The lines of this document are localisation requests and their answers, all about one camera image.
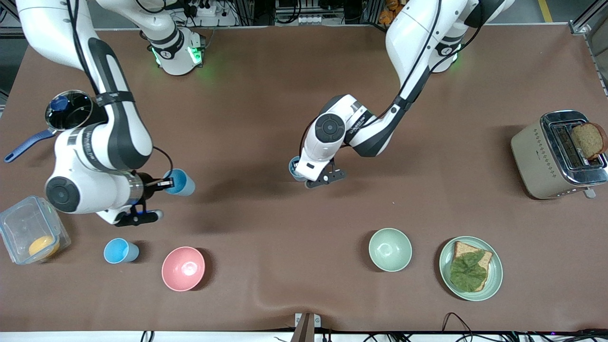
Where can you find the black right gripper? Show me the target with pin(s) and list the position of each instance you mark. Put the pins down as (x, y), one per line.
(149, 186)

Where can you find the plain blue plastic cup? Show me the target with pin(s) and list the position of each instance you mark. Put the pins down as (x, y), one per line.
(183, 183)
(118, 251)

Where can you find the blue cup holding white paper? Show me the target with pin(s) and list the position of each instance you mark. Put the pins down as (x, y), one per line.
(294, 171)

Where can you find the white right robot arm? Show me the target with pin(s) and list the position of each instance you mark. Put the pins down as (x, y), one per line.
(118, 133)

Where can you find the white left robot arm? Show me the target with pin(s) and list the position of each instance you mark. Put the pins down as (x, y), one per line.
(413, 38)

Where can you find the pink bowl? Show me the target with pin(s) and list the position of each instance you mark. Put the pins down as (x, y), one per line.
(183, 268)

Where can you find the glass lid with blue knob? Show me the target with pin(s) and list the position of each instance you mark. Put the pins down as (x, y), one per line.
(69, 110)

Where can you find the yellow orange fruit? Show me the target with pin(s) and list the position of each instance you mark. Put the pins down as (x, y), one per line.
(42, 246)

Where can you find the clear plastic food container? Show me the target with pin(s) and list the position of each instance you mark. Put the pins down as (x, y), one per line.
(23, 228)

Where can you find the white power strip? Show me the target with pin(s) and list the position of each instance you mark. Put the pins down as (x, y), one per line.
(310, 20)

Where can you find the pale green bowl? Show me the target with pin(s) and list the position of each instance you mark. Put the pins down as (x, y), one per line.
(390, 249)

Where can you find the orange snack bags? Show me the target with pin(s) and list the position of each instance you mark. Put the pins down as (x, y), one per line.
(389, 12)

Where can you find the green lettuce leaf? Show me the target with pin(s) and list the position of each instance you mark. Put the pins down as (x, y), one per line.
(468, 271)

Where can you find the brown bread slice under lettuce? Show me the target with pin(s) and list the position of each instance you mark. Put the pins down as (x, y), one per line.
(484, 260)

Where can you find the pale green plate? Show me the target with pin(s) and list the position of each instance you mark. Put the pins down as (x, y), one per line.
(494, 278)

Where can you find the beige and chrome toaster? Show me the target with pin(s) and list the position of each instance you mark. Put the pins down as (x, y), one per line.
(532, 156)

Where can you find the brown bread slice in toaster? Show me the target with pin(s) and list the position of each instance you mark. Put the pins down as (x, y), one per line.
(589, 140)

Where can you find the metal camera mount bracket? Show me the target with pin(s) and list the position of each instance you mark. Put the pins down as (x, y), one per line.
(308, 325)

